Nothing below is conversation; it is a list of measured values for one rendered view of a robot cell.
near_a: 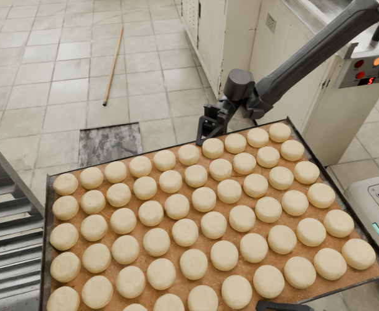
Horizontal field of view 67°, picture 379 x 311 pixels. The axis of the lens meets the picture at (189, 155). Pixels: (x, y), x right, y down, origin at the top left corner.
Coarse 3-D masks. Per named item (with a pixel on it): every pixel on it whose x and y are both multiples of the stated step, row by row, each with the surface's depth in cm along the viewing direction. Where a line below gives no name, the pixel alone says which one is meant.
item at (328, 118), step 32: (320, 0) 137; (256, 32) 169; (288, 32) 135; (256, 64) 176; (288, 96) 145; (320, 96) 122; (352, 96) 126; (320, 128) 139; (352, 128) 145; (320, 160) 162
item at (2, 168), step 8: (0, 152) 64; (0, 160) 63; (0, 168) 64; (8, 168) 66; (0, 176) 66; (16, 176) 70; (16, 184) 69; (24, 184) 73; (16, 192) 71; (24, 192) 72; (32, 200) 76; (32, 208) 78; (40, 208) 81
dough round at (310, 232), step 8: (304, 224) 54; (312, 224) 54; (320, 224) 54; (296, 232) 55; (304, 232) 53; (312, 232) 53; (320, 232) 53; (304, 240) 53; (312, 240) 52; (320, 240) 52
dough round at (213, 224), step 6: (204, 216) 56; (210, 216) 56; (216, 216) 56; (222, 216) 56; (204, 222) 56; (210, 222) 56; (216, 222) 56; (222, 222) 55; (204, 228) 55; (210, 228) 55; (216, 228) 55; (222, 228) 55; (204, 234) 56; (210, 234) 54; (216, 234) 54; (222, 234) 55
